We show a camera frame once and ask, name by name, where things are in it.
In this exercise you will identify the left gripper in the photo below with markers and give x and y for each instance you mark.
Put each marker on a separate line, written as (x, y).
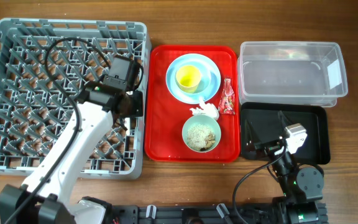
(138, 109)

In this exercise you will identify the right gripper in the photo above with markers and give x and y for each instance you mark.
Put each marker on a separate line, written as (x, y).
(252, 137)

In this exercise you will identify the red snack wrapper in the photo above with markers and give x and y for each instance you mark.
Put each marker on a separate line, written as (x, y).
(226, 103)

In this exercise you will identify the white tissue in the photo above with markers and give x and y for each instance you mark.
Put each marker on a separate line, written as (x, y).
(206, 109)

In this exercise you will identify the green bowl with food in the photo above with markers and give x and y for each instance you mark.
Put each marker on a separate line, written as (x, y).
(201, 133)

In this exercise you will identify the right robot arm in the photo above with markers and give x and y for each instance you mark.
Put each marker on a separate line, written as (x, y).
(302, 187)

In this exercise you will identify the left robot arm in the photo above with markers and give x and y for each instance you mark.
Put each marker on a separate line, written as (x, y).
(44, 196)

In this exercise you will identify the grey dishwasher rack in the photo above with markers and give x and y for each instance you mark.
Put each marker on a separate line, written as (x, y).
(43, 63)

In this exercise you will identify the black plastic tray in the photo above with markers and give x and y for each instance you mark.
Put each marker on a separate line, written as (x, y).
(264, 118)

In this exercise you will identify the red plastic tray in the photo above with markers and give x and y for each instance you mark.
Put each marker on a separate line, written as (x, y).
(165, 115)

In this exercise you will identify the clear plastic bin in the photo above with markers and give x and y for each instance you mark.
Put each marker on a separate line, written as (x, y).
(291, 72)

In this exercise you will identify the yellow plastic cup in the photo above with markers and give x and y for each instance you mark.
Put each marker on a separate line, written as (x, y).
(188, 78)

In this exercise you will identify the light blue plate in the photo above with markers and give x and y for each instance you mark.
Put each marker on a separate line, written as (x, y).
(210, 78)

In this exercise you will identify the black aluminium base frame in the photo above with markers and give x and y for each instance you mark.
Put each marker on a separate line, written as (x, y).
(179, 214)

